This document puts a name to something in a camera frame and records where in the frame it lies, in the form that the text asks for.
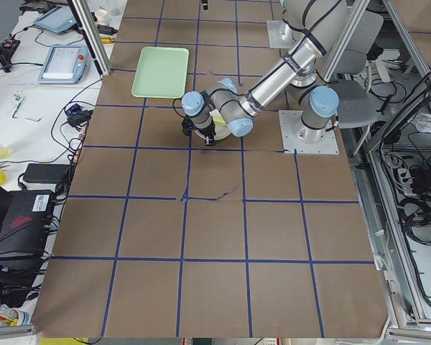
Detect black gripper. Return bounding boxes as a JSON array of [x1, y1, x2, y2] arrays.
[[182, 120, 216, 146]]

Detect white round plate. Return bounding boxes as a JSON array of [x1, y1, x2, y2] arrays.
[[214, 119, 231, 141]]

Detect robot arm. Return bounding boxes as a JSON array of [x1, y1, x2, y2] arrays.
[[281, 0, 309, 41], [181, 1, 348, 146]]

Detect yellow plastic fork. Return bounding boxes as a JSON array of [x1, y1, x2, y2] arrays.
[[213, 117, 226, 125]]

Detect mint green tray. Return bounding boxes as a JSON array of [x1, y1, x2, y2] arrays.
[[131, 47, 189, 99]]

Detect blue teach pendant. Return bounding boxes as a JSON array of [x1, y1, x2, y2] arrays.
[[34, 6, 76, 34], [37, 45, 89, 84]]

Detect grey office chair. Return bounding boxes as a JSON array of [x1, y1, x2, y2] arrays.
[[330, 11, 384, 129]]

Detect black power adapter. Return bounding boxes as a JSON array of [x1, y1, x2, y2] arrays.
[[22, 163, 69, 184]]

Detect black computer case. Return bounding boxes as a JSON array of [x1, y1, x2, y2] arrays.
[[0, 186, 55, 267]]

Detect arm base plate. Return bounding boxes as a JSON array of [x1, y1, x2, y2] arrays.
[[267, 20, 293, 49], [279, 110, 339, 155]]

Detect aluminium frame post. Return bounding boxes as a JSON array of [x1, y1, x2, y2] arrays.
[[68, 0, 111, 76]]

